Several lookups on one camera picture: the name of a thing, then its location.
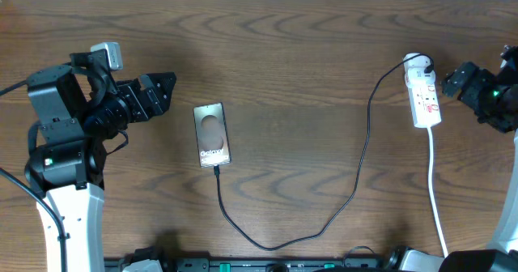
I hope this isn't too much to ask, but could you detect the black USB charging cable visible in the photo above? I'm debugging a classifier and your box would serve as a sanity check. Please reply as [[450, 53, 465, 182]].
[[213, 53, 435, 252]]

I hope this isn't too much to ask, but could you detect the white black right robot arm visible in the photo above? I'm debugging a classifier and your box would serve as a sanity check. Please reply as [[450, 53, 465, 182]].
[[384, 45, 517, 271]]

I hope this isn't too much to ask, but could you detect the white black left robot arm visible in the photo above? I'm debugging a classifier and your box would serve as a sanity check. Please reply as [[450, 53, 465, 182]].
[[25, 43, 176, 271]]

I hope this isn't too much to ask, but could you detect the white power strip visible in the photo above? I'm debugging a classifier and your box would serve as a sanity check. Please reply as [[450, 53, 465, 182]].
[[405, 69, 442, 129]]

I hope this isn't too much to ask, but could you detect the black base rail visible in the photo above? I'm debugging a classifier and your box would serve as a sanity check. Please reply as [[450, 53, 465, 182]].
[[104, 250, 445, 272]]

